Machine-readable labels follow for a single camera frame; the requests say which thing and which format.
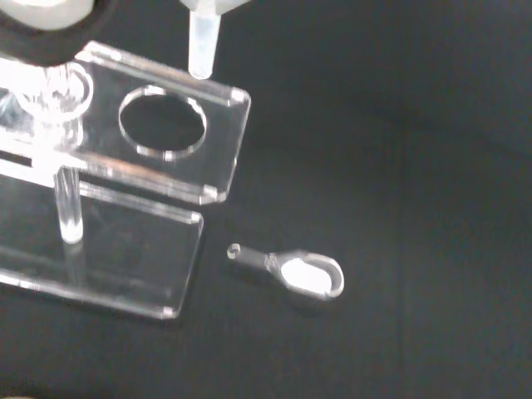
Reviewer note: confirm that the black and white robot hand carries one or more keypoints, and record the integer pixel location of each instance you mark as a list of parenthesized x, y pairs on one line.
[(45, 45)]

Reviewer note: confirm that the clear acrylic funnel stand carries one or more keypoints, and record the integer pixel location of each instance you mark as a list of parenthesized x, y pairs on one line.
[(216, 137)]

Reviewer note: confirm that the black bench cloth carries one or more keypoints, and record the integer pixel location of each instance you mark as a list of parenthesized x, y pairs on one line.
[(415, 208)]

